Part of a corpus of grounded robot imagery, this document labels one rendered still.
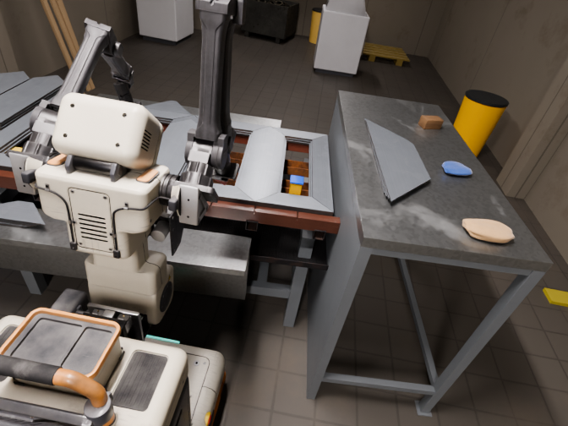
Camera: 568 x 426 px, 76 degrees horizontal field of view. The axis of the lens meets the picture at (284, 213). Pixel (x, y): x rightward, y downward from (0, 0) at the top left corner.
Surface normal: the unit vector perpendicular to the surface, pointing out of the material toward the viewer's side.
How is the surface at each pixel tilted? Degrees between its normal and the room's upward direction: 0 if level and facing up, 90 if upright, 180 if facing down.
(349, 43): 90
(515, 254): 0
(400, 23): 90
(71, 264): 90
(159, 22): 90
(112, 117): 48
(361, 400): 0
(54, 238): 0
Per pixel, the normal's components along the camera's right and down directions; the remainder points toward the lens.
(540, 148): -0.14, 0.60
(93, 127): -0.01, -0.08
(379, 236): 0.13, -0.78
